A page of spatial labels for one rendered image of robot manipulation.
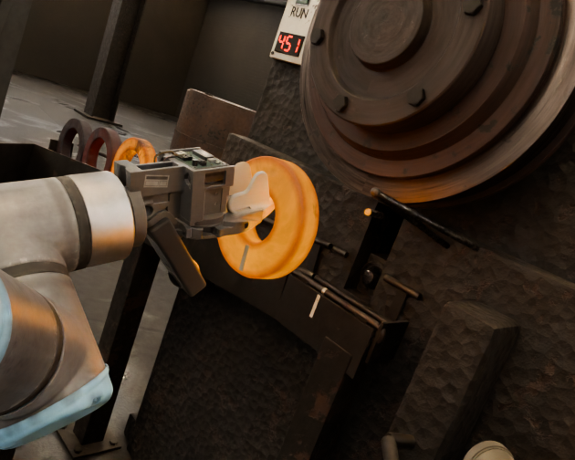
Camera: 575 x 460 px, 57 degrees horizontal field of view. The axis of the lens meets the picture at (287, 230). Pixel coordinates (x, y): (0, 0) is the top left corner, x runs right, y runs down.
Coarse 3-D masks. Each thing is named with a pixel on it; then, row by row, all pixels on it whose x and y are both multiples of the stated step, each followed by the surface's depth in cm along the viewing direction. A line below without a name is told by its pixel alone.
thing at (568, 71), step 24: (312, 24) 93; (552, 72) 65; (552, 96) 65; (312, 120) 91; (528, 120) 66; (552, 120) 64; (312, 144) 91; (504, 144) 68; (528, 144) 66; (336, 168) 87; (456, 168) 72; (480, 168) 70; (504, 168) 68; (360, 192) 83; (384, 192) 80; (408, 192) 77; (432, 192) 75; (456, 192) 72
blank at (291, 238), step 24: (264, 168) 66; (288, 168) 64; (288, 192) 63; (312, 192) 64; (288, 216) 63; (312, 216) 63; (240, 240) 68; (264, 240) 65; (288, 240) 62; (312, 240) 63; (240, 264) 67; (264, 264) 65; (288, 264) 63
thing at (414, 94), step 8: (472, 0) 63; (480, 0) 62; (464, 8) 64; (472, 8) 63; (480, 8) 63; (312, 32) 80; (320, 32) 79; (312, 40) 80; (320, 40) 79; (416, 88) 67; (344, 96) 75; (408, 96) 68; (416, 96) 67; (424, 96) 67; (336, 104) 76; (344, 104) 75; (416, 104) 67
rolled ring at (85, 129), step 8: (72, 120) 161; (80, 120) 158; (64, 128) 164; (72, 128) 160; (80, 128) 156; (88, 128) 157; (64, 136) 164; (72, 136) 165; (80, 136) 156; (88, 136) 156; (64, 144) 165; (80, 144) 155; (64, 152) 165; (80, 152) 155; (80, 160) 155
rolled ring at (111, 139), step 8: (104, 128) 146; (96, 136) 149; (104, 136) 146; (112, 136) 144; (88, 144) 152; (96, 144) 152; (112, 144) 142; (120, 144) 144; (88, 152) 152; (96, 152) 154; (112, 152) 142; (88, 160) 153; (96, 160) 154; (112, 160) 142; (104, 168) 144
